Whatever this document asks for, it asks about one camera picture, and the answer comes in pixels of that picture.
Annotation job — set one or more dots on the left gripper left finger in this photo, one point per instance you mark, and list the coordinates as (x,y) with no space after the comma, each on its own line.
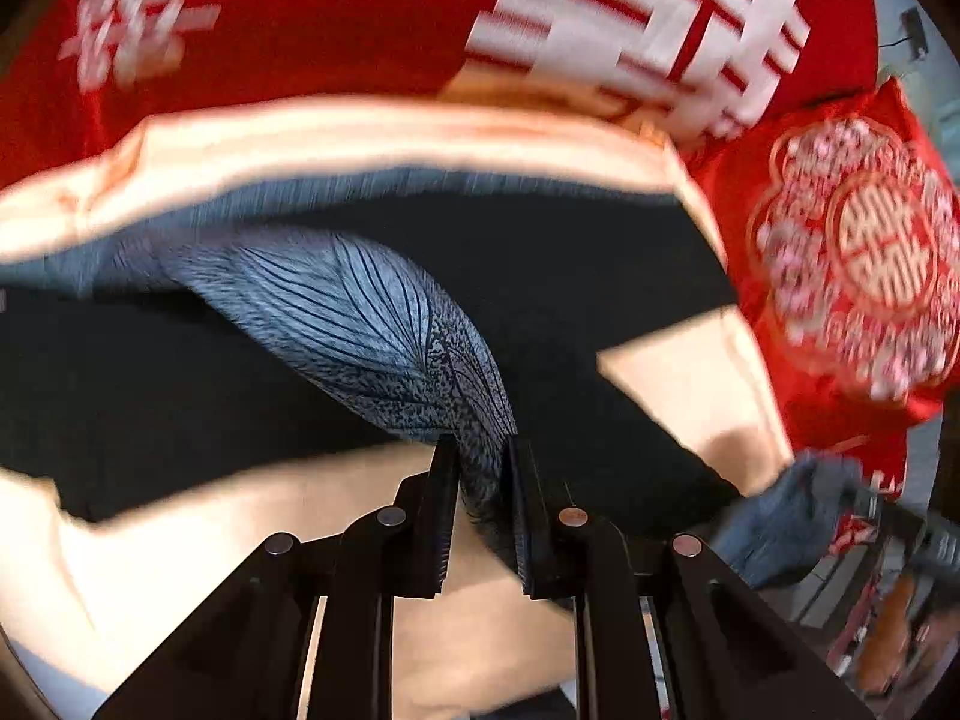
(305,626)

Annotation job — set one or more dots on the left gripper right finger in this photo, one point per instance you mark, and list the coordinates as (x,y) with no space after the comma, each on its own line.
(663,628)

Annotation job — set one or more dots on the black pants with blue trim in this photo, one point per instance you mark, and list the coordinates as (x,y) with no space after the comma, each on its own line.
(307,316)

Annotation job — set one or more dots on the person's right hand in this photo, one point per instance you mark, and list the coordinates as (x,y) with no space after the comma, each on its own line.
(777,537)

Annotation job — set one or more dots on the cream seat cushion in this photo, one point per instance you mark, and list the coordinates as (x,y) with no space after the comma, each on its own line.
(85,603)

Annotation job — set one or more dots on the red embroidered pillow right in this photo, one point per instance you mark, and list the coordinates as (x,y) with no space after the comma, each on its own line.
(840,224)

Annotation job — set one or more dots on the red sofa cover with characters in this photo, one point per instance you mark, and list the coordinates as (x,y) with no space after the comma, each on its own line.
(91,70)

